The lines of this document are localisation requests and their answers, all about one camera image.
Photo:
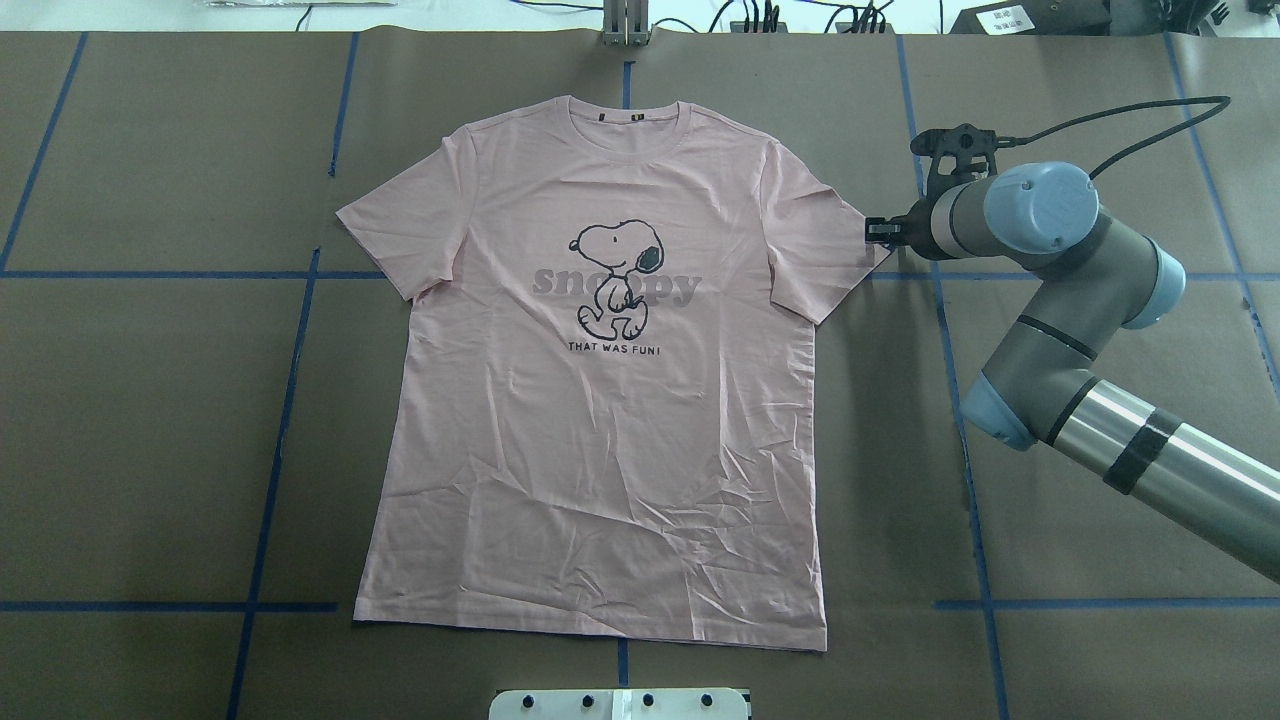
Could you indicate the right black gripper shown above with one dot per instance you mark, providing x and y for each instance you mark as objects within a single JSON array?
[{"x": 917, "y": 232}]

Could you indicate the pink Snoopy t-shirt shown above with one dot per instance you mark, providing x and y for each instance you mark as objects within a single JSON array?
[{"x": 606, "y": 421}]

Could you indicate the right silver-grey robot arm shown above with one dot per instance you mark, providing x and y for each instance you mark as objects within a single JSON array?
[{"x": 1096, "y": 276}]

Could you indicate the black device with label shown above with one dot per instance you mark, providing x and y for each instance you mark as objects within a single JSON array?
[{"x": 1056, "y": 18}]

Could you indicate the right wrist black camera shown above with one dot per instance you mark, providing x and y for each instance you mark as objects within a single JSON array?
[{"x": 959, "y": 155}]

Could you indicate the aluminium frame post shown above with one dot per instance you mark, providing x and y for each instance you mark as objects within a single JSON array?
[{"x": 626, "y": 23}]

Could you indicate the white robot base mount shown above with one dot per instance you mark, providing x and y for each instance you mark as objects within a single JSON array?
[{"x": 623, "y": 703}]

